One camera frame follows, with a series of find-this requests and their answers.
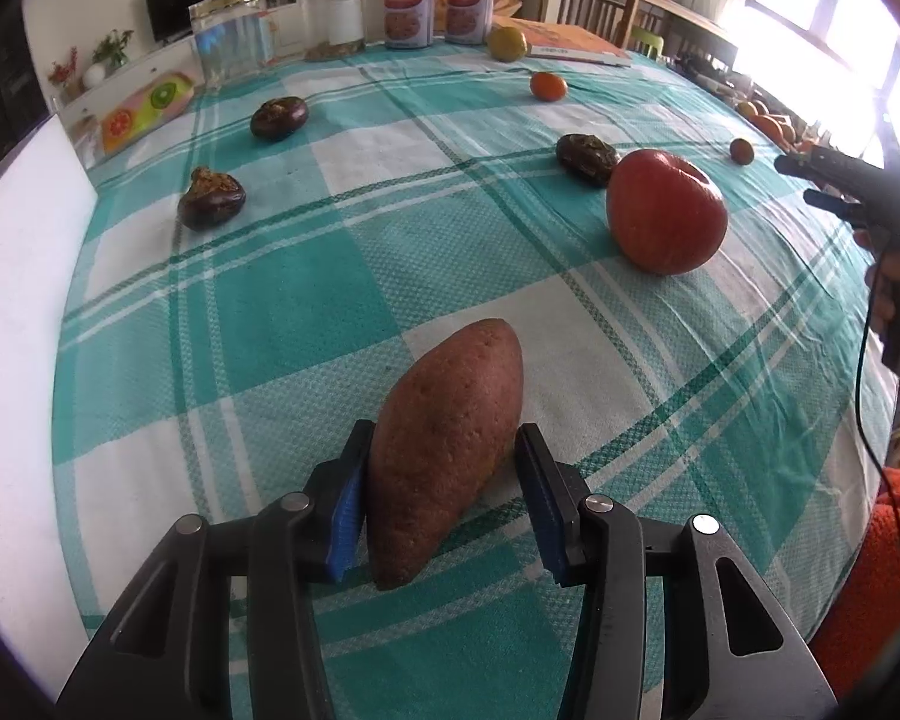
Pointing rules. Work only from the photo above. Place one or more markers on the dark brown round fruit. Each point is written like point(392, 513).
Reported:
point(586, 157)
point(210, 199)
point(279, 118)

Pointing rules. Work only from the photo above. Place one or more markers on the clear jar with black lid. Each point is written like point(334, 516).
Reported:
point(332, 19)

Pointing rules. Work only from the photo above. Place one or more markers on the white foam board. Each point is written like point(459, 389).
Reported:
point(15, 390)

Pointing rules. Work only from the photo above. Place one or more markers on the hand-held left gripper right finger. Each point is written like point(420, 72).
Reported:
point(547, 532)

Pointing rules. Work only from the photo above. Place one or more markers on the glass jar with gold lid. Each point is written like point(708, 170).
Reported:
point(229, 37)

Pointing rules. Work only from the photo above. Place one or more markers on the orange fleece cloth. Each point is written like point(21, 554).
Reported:
point(881, 577)

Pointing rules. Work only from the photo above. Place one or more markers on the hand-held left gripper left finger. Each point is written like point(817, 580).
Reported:
point(345, 525)

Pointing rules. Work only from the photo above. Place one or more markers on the sweet potato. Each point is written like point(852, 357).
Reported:
point(442, 450)

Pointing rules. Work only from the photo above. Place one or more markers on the small orange tangerine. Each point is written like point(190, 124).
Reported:
point(548, 86)

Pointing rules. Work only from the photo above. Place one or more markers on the red apple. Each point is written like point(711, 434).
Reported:
point(664, 210)

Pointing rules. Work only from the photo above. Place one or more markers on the orange label tin can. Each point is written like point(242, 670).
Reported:
point(410, 7)
point(470, 5)

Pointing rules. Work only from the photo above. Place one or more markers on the wooden chair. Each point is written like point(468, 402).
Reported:
point(589, 7)

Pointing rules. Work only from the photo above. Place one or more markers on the orange flat book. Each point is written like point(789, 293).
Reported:
point(570, 41)

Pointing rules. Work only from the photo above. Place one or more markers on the fruit print tray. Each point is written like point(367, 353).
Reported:
point(148, 109)

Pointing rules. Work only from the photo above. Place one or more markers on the pile of oranges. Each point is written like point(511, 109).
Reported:
point(776, 124)

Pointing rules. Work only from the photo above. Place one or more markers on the small reddish-brown fruit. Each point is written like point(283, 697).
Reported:
point(741, 151)

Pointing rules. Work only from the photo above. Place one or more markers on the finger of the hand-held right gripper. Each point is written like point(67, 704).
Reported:
point(832, 204)
point(814, 165)

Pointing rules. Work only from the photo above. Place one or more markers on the yellow-green orange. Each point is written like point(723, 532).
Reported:
point(508, 43)

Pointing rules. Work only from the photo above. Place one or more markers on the green plant in white vase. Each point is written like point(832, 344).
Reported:
point(109, 52)

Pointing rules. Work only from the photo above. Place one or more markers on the small green chair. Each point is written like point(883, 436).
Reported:
point(645, 41)

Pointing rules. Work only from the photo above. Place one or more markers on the red flower plant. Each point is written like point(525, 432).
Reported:
point(64, 73)

